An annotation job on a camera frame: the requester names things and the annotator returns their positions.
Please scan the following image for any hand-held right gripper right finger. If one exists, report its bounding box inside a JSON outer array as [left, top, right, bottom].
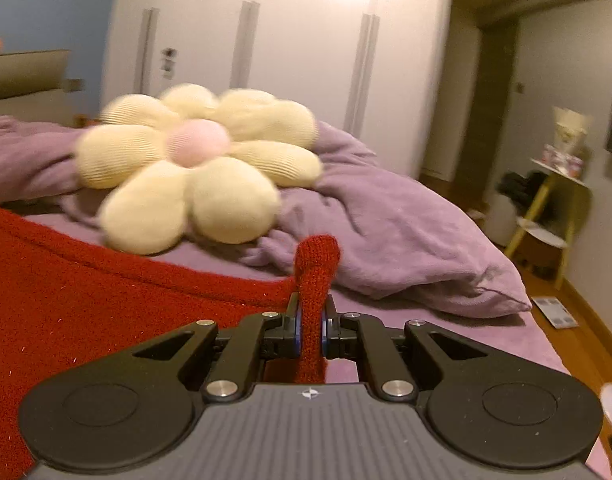
[[322, 295, 486, 403]]

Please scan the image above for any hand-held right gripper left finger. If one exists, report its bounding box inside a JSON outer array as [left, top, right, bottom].
[[131, 292, 307, 403]]

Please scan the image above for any red knit cardigan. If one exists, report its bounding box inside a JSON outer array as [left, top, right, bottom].
[[0, 202, 343, 480]]

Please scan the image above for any purple duvet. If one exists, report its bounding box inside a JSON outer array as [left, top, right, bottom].
[[0, 115, 534, 320]]

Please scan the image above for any cream flower-shaped pillow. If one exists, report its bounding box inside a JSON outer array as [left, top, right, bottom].
[[75, 82, 324, 256]]

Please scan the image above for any purple bed sheet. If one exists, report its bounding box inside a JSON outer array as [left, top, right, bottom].
[[16, 210, 612, 480]]

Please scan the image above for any white waste bin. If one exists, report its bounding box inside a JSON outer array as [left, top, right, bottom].
[[486, 195, 521, 246]]

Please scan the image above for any bathroom scale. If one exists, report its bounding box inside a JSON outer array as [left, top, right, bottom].
[[530, 296, 579, 330]]

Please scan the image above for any yellow side table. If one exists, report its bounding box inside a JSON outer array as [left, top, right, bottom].
[[503, 157, 591, 288]]

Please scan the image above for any dark cloth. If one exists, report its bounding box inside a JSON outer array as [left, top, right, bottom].
[[496, 171, 551, 211]]

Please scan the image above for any dark wooden door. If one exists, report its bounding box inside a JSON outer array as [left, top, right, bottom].
[[456, 25, 519, 201]]

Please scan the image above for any white wardrobe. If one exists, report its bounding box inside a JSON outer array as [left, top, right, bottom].
[[101, 0, 454, 181]]

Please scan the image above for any pink gift box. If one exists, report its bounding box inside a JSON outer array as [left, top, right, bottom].
[[543, 145, 584, 178]]

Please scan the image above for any wrapped flower bouquet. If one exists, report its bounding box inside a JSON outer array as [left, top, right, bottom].
[[550, 106, 594, 156]]

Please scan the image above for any olive green headboard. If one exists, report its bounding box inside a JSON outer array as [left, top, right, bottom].
[[0, 50, 82, 116]]

